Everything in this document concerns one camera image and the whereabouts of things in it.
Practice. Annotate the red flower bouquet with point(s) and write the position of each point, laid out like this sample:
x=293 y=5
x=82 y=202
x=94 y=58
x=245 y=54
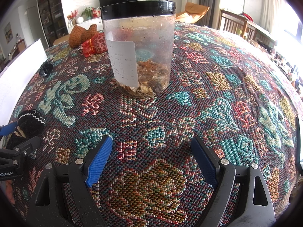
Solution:
x=72 y=16

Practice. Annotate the clear plastic jar black lid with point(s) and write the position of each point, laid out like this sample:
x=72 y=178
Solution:
x=151 y=52

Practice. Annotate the white cardboard box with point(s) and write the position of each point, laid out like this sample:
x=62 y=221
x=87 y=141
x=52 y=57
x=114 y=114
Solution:
x=21 y=61

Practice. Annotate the white television cabinet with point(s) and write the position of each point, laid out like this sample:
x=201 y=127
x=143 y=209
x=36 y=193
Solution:
x=85 y=24

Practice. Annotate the dark glass display cabinet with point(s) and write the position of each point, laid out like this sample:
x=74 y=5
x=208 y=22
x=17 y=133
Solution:
x=53 y=9

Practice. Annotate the red leopard print pouch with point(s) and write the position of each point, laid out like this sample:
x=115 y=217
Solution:
x=94 y=43

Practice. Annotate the grey curtain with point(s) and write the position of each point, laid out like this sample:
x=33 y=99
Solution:
x=209 y=2

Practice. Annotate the small black soft item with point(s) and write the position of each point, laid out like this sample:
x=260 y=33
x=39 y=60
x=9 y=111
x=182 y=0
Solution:
x=45 y=69

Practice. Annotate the red gift box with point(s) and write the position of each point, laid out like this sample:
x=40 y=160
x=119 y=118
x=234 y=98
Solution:
x=95 y=13

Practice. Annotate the framed wall painting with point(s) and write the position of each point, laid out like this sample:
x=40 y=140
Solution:
x=8 y=32

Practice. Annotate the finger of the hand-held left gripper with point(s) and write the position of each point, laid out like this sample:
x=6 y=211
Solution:
x=26 y=145
x=7 y=128

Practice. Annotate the red cloth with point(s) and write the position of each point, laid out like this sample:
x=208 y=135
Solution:
x=247 y=16

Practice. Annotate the black knitted toy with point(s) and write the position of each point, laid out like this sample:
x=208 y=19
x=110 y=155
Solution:
x=28 y=123

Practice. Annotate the white round vase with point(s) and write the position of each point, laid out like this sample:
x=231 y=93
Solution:
x=79 y=20

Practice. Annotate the colourful woven blanket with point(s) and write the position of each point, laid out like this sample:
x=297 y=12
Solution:
x=189 y=99

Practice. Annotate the orange lounge chair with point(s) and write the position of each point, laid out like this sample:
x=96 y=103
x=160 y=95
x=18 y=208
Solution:
x=194 y=11

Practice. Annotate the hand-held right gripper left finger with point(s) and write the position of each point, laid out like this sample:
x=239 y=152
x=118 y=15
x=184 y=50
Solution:
x=99 y=160

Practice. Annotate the wooden slatted chair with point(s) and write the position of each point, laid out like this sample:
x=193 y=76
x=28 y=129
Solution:
x=259 y=34
x=233 y=23

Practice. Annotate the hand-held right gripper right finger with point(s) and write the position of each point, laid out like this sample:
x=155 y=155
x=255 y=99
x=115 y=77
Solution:
x=203 y=160

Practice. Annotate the brown knitted hat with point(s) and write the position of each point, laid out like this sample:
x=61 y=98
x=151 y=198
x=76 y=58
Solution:
x=78 y=36

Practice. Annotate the green potted plant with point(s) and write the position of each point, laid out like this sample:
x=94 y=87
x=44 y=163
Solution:
x=86 y=12

